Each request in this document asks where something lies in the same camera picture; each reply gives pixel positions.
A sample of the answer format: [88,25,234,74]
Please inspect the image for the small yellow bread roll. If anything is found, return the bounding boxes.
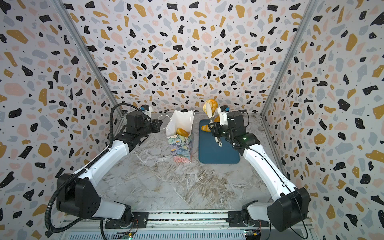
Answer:
[176,128,190,138]

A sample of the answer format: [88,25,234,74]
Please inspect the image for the floral paper bag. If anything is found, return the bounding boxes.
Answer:
[158,110,196,163]

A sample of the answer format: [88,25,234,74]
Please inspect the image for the cream tongs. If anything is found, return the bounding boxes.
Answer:
[205,103,224,148]

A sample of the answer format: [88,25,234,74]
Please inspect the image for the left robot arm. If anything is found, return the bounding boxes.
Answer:
[56,111,163,224]

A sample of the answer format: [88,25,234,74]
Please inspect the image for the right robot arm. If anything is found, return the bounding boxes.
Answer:
[208,106,310,232]

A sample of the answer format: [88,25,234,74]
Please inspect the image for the twisted bread stick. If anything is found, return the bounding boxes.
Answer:
[201,125,211,133]

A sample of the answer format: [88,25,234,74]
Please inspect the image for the teal tray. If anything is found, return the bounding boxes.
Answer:
[199,120,240,165]

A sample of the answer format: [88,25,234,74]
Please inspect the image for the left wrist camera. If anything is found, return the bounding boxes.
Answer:
[140,105,153,118]

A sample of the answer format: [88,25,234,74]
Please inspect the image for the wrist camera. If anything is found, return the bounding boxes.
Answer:
[140,105,153,118]
[217,105,230,126]

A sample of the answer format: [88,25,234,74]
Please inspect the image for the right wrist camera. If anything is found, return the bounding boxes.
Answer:
[217,105,230,126]

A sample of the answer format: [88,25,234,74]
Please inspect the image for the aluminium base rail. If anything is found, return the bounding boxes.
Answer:
[58,208,313,240]

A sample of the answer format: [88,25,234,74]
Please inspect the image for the black corrugated cable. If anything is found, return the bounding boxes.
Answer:
[44,103,145,233]

